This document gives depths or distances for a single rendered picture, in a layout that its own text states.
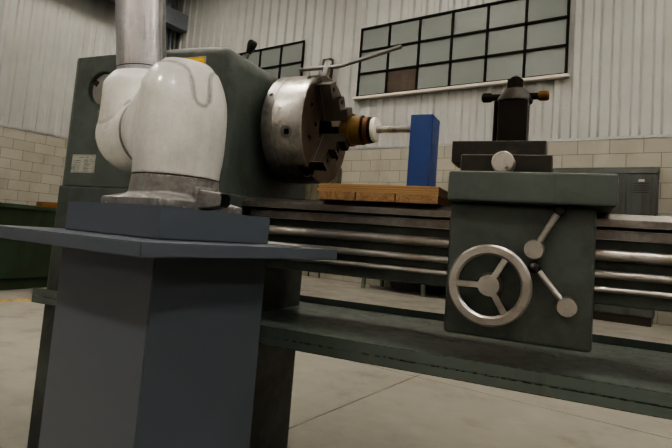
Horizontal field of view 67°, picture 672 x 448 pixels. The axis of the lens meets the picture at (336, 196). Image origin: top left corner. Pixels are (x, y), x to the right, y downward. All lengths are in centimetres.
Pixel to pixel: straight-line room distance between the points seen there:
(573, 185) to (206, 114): 67
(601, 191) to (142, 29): 94
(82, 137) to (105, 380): 95
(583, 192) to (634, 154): 684
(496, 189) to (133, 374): 70
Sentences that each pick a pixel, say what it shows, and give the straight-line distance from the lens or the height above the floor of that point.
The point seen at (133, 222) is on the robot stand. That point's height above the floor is 77.
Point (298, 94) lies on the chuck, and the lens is 138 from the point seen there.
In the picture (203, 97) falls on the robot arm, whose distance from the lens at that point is 92.
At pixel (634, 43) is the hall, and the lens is 830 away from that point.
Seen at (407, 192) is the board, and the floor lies 89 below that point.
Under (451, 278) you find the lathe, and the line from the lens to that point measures 103.
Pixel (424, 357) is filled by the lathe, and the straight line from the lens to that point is 106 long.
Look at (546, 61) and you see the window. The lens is 842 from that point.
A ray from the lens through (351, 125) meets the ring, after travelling 141.
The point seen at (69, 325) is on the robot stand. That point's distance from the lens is 97.
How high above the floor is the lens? 77
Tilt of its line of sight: 5 degrees up
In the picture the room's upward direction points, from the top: 5 degrees clockwise
